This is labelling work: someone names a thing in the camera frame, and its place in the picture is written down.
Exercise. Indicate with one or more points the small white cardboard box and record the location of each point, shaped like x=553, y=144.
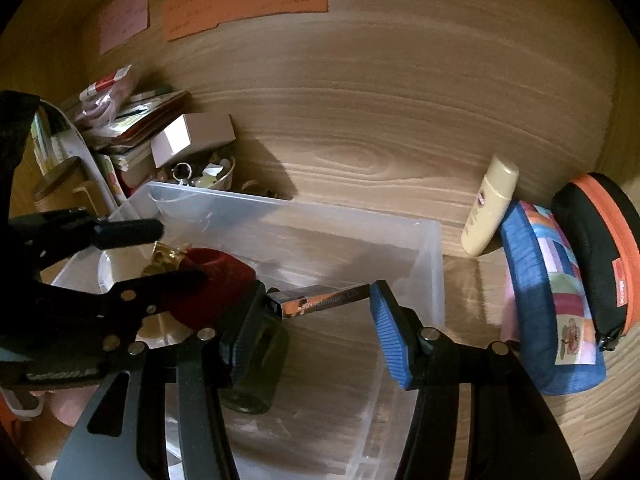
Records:
x=192, y=137

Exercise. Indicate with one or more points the clear plastic storage box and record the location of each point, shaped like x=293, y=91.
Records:
x=320, y=240

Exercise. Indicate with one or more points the black orange zip case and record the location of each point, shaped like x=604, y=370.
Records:
x=595, y=240

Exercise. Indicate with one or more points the white bowl of trinkets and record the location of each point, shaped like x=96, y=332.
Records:
x=215, y=175

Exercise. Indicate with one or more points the orange paper note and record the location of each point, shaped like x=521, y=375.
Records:
x=260, y=0

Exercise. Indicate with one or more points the stack of books and papers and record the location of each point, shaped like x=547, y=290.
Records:
x=135, y=125

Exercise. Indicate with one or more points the blue patchwork pouch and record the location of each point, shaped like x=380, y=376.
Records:
x=555, y=300

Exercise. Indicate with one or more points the pink paper note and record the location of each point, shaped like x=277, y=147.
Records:
x=122, y=15

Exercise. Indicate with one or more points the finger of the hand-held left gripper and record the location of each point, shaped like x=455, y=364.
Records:
x=130, y=232
x=165, y=285

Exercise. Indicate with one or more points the plastic bag with red label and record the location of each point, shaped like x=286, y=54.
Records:
x=107, y=92

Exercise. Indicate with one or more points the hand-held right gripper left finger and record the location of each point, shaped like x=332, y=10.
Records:
x=246, y=345

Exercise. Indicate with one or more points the cream lotion bottle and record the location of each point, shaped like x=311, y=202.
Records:
x=487, y=205

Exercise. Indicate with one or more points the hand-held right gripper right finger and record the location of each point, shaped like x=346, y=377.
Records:
x=391, y=340

